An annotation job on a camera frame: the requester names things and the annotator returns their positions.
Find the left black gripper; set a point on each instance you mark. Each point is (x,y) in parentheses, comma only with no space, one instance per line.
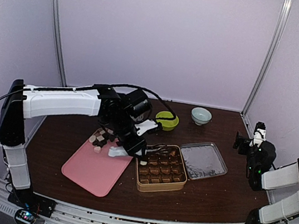
(134,148)

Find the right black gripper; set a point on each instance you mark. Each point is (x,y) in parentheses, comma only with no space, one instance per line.
(239,140)

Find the chocolate placed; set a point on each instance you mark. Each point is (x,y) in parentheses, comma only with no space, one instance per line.
(143,163)

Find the white metal tongs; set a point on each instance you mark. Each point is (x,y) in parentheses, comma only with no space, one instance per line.
(158,149)

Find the speckled white heart chocolate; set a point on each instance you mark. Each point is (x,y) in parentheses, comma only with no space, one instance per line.
(97,149)

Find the bear print tin lid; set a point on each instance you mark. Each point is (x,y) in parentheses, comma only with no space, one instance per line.
(203,160)

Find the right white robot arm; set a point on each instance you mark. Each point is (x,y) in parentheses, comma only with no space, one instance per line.
(260,155)

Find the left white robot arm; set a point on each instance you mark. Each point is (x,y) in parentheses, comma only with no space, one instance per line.
(23,102)

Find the gold chocolate tin box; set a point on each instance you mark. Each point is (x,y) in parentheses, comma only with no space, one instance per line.
(162,173)

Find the white rectangular chocolate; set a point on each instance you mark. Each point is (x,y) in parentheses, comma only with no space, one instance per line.
(101,138)

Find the white oval chocolate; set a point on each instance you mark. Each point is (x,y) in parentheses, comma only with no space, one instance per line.
(92,139)

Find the lime green bowl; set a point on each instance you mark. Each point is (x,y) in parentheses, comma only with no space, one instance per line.
(167,120)

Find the pink plastic tray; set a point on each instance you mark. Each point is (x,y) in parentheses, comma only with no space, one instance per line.
(95,172)

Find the pale blue ceramic bowl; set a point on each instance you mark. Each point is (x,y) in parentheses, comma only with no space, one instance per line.
(201,116)

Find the left circuit board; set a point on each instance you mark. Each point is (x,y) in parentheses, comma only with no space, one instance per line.
(24,216)

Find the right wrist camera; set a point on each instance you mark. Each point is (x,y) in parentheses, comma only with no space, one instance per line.
(259,134)

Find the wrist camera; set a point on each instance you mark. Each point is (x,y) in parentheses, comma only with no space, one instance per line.
(148,126)
(259,134)

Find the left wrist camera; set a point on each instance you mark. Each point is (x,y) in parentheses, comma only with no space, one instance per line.
(148,126)

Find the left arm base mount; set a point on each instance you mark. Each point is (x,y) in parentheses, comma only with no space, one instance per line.
(33,202)

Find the right aluminium frame post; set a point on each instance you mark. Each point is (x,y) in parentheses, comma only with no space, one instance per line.
(274,43)

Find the aluminium frame post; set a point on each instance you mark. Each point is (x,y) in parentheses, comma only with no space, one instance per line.
(274,43)
(57,41)

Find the left aluminium frame post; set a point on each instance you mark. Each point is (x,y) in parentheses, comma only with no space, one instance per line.
(57,41)

